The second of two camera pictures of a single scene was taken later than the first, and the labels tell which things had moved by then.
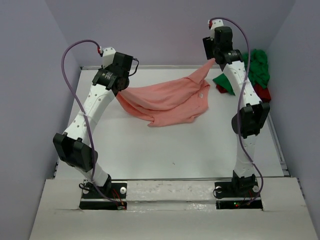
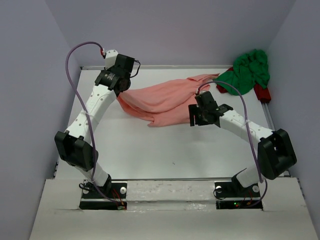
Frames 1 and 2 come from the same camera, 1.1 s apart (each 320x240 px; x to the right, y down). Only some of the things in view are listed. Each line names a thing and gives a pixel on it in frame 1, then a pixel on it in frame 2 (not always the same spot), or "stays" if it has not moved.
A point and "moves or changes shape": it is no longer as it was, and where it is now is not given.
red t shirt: (263, 91) stays
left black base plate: (113, 197) stays
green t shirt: (257, 69) stays
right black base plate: (232, 195) stays
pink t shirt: (178, 100) moves or changes shape
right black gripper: (209, 45) → (193, 110)
